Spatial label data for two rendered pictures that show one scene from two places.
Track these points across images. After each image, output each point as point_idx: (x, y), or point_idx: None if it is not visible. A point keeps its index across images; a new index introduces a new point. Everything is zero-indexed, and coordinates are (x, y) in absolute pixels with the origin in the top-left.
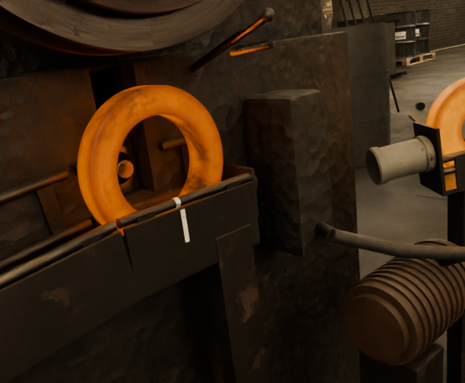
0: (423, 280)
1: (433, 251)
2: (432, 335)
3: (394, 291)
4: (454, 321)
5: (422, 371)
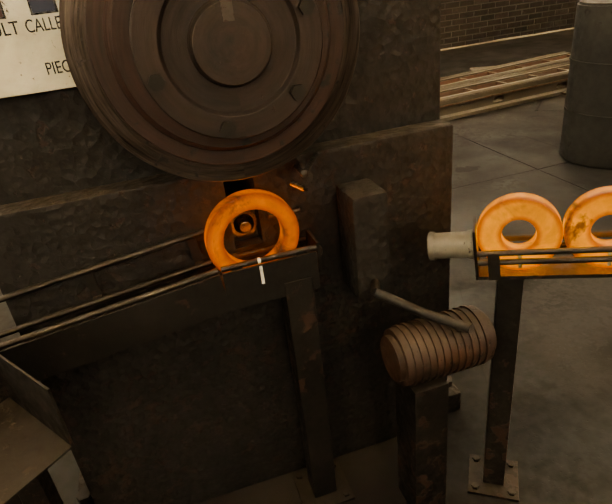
0: (432, 337)
1: (443, 320)
2: (425, 374)
3: (404, 340)
4: (457, 369)
5: (420, 394)
